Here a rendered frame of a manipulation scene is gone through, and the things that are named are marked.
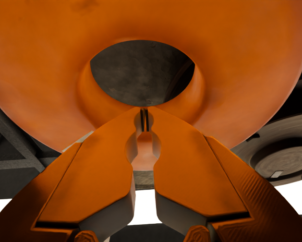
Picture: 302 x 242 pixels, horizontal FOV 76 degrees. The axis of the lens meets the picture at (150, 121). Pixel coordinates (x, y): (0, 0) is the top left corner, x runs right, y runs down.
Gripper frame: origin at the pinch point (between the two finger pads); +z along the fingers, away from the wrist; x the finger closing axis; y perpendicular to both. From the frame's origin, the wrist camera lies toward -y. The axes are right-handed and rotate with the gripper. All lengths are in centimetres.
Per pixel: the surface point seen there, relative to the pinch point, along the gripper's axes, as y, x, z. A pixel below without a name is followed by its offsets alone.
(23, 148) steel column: 278, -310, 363
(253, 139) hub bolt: 14.2, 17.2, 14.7
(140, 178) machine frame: 66, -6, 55
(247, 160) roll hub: 23.3, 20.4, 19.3
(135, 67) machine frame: 7.7, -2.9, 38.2
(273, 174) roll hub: 26.6, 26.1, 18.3
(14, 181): 566, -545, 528
